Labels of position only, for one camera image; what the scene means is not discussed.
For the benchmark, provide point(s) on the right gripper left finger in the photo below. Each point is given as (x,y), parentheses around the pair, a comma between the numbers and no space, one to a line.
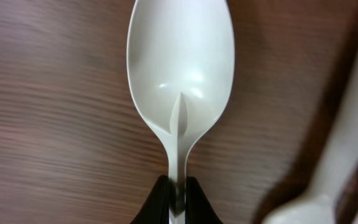
(155,209)

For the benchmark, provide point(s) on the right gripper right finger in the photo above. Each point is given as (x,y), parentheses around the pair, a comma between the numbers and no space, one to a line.
(198,208)

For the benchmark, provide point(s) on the white plastic spoon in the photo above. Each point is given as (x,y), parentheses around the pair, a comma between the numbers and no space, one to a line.
(338,161)

